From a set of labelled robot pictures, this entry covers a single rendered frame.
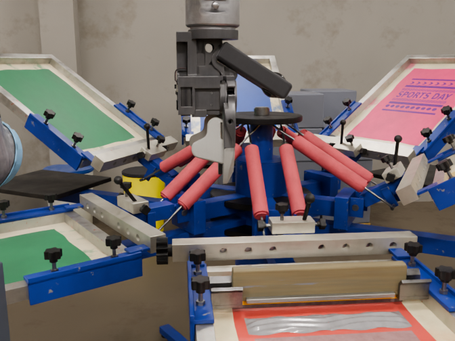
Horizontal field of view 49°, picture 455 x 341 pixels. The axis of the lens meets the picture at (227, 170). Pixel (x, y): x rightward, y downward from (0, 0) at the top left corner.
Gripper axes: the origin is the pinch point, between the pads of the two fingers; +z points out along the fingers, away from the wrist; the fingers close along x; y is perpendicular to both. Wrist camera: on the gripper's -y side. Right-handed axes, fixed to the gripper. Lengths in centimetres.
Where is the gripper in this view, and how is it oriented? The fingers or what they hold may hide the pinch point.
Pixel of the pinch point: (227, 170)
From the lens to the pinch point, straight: 74.5
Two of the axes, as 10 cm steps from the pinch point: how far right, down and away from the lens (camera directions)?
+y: -9.9, 0.2, -1.1
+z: 0.0, 9.8, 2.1
